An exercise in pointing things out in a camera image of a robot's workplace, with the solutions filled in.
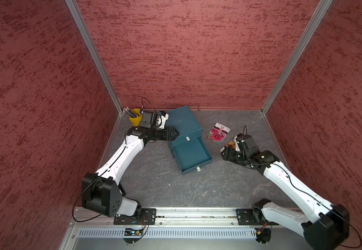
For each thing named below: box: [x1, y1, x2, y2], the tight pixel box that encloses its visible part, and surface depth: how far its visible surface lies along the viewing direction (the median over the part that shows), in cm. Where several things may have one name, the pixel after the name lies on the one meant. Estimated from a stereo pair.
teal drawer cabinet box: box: [167, 105, 203, 148], surface depth 85 cm
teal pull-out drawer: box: [171, 136, 214, 176], surface depth 90 cm
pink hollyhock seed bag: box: [206, 121, 231, 146], surface depth 109 cm
